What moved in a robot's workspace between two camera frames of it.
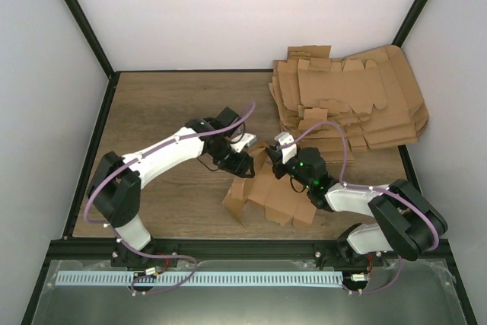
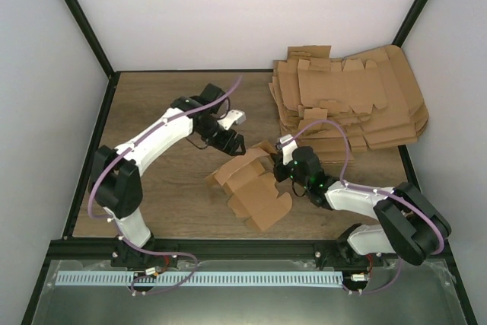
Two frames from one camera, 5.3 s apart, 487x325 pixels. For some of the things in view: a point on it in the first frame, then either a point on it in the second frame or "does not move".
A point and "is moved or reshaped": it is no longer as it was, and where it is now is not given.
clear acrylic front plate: x=412 y=292 does not move
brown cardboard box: x=283 y=199 is moved or reshaped
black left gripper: x=239 y=167 to x=224 y=145
